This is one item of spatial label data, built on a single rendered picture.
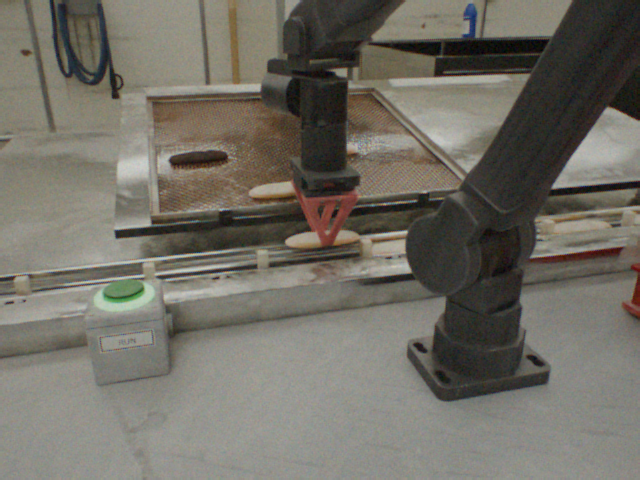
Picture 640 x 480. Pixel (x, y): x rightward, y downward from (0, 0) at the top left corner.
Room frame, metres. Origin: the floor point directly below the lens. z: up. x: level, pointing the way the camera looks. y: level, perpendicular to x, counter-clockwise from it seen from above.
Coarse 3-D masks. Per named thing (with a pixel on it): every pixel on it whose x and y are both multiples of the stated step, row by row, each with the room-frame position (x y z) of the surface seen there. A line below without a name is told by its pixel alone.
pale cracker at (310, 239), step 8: (312, 232) 0.69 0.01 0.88; (328, 232) 0.69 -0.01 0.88; (344, 232) 0.69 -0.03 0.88; (352, 232) 0.70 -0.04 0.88; (288, 240) 0.67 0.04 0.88; (296, 240) 0.67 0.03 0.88; (304, 240) 0.67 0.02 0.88; (312, 240) 0.67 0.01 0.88; (336, 240) 0.67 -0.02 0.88; (344, 240) 0.67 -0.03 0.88; (352, 240) 0.68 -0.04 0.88
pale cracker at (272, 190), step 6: (258, 186) 0.82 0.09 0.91; (264, 186) 0.82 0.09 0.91; (270, 186) 0.82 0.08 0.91; (276, 186) 0.82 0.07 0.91; (282, 186) 0.82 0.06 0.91; (288, 186) 0.82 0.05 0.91; (252, 192) 0.80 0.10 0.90; (258, 192) 0.80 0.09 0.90; (264, 192) 0.80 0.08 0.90; (270, 192) 0.80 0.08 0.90; (276, 192) 0.80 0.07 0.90; (282, 192) 0.80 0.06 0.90; (288, 192) 0.81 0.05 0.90; (294, 192) 0.81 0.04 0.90; (258, 198) 0.80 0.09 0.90; (264, 198) 0.80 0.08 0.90
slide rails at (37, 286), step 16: (272, 256) 0.69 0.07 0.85; (288, 256) 0.69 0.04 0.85; (304, 256) 0.69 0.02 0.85; (320, 256) 0.69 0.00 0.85; (336, 256) 0.69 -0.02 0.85; (128, 272) 0.64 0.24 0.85; (160, 272) 0.64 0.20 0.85; (176, 272) 0.64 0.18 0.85; (192, 272) 0.64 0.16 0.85; (0, 288) 0.60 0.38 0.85; (32, 288) 0.60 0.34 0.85; (48, 288) 0.60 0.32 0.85; (64, 288) 0.60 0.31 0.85
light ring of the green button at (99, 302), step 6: (150, 288) 0.50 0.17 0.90; (96, 294) 0.49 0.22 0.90; (144, 294) 0.49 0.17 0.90; (150, 294) 0.49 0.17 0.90; (96, 300) 0.48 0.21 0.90; (102, 300) 0.48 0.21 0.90; (138, 300) 0.48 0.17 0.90; (144, 300) 0.48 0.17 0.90; (102, 306) 0.47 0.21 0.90; (108, 306) 0.47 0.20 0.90; (114, 306) 0.47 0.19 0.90; (120, 306) 0.47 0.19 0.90; (126, 306) 0.47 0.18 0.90; (132, 306) 0.47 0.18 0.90; (138, 306) 0.47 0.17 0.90
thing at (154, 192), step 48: (192, 96) 1.21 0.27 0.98; (240, 96) 1.24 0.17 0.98; (384, 96) 1.26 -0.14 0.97; (192, 144) 0.98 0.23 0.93; (240, 144) 1.00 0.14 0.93; (288, 144) 1.01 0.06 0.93; (432, 144) 1.02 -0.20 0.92; (192, 192) 0.81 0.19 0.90; (384, 192) 0.84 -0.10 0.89; (432, 192) 0.82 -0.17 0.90
